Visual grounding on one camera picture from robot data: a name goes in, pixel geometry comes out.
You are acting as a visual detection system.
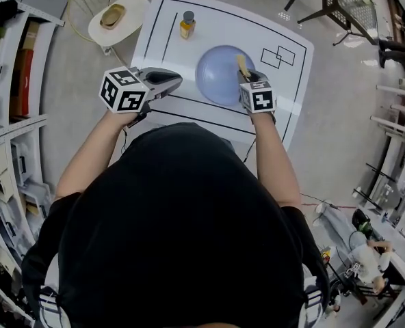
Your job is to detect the person's black shirt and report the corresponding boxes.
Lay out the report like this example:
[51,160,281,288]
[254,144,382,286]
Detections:
[21,121,330,328]

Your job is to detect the beige fluffy fibre clump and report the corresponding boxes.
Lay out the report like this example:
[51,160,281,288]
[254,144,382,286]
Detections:
[235,54,251,81]

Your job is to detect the person's right forearm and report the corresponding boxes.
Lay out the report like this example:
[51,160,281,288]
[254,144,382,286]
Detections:
[250,111,302,208]

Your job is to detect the blue big plate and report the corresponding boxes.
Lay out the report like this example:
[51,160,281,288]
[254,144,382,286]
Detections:
[195,45,257,107]

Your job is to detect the red cardboard box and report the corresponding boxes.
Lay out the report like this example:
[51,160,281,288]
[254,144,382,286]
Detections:
[10,48,36,116]

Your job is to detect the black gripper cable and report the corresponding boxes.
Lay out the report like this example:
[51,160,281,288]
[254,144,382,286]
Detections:
[120,126,130,155]
[242,137,257,163]

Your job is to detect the white shelving unit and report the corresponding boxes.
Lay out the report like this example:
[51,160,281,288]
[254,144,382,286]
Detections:
[0,0,66,328]

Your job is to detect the tan wooden bowl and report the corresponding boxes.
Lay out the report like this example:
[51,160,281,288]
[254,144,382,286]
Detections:
[99,3,127,31]

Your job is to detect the group of black caps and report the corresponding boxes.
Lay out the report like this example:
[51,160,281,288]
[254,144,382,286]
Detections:
[0,0,18,119]

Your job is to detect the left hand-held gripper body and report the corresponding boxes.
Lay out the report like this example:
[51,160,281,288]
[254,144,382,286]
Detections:
[99,66,155,126]

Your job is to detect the person's left forearm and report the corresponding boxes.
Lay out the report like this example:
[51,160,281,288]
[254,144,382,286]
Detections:
[54,109,147,201]

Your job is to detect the yellow oil bottle black cap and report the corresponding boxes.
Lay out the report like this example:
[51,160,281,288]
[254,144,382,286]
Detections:
[179,10,196,40]

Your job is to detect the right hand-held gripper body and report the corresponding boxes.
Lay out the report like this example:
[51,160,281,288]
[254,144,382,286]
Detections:
[239,79,277,122]

